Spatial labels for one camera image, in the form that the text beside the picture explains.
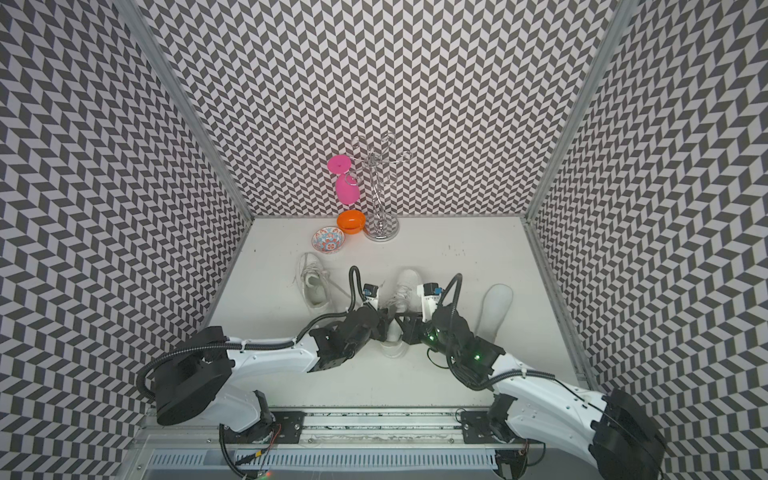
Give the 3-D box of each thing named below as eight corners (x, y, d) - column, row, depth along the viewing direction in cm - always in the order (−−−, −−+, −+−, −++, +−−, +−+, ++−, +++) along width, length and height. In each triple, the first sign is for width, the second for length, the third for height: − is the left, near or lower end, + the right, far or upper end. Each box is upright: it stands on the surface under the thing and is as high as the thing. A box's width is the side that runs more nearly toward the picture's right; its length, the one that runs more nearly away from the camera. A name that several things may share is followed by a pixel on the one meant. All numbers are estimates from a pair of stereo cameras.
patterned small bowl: (311, 253, 109) (309, 246, 106) (316, 233, 115) (314, 226, 112) (342, 253, 109) (340, 246, 106) (345, 233, 115) (344, 226, 112)
